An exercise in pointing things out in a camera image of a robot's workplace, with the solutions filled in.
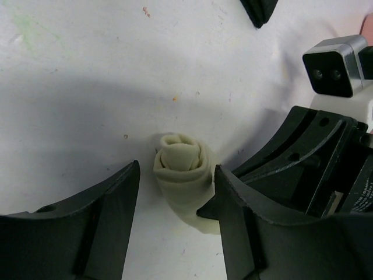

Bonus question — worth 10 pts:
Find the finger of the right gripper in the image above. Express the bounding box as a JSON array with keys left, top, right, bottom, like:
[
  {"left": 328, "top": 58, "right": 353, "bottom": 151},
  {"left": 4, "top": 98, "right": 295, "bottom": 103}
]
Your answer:
[{"left": 233, "top": 106, "right": 357, "bottom": 216}]

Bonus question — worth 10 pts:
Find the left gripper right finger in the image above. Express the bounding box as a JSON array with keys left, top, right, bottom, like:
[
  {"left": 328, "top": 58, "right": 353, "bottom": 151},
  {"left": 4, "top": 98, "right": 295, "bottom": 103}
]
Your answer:
[{"left": 213, "top": 166, "right": 372, "bottom": 279}]

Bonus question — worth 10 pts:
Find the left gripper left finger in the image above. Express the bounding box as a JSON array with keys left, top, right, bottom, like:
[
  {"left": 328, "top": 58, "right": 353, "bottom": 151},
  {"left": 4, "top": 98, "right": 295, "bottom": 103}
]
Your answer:
[{"left": 1, "top": 161, "right": 140, "bottom": 279}]

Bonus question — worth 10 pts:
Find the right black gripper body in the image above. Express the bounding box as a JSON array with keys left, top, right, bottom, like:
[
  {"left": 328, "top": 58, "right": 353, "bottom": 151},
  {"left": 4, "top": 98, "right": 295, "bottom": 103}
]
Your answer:
[{"left": 305, "top": 122, "right": 372, "bottom": 217}]

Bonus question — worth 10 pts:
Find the pale yellow sock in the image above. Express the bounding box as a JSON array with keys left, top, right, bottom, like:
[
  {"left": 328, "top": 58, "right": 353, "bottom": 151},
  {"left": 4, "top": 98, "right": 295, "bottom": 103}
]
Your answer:
[{"left": 153, "top": 134, "right": 220, "bottom": 235}]

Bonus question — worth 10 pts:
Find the pink divided organizer box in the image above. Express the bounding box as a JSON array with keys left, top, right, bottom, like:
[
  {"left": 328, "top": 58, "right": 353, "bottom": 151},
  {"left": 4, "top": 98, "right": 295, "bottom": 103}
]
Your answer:
[{"left": 360, "top": 13, "right": 373, "bottom": 46}]

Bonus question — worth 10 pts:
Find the black sock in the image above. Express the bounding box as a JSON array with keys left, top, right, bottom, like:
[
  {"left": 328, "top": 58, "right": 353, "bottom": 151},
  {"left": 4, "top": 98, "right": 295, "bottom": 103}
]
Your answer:
[{"left": 240, "top": 0, "right": 278, "bottom": 29}]

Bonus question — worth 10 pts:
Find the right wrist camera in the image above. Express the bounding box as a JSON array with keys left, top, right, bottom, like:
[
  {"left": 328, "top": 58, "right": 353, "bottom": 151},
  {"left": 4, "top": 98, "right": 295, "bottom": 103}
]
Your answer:
[{"left": 302, "top": 34, "right": 372, "bottom": 98}]

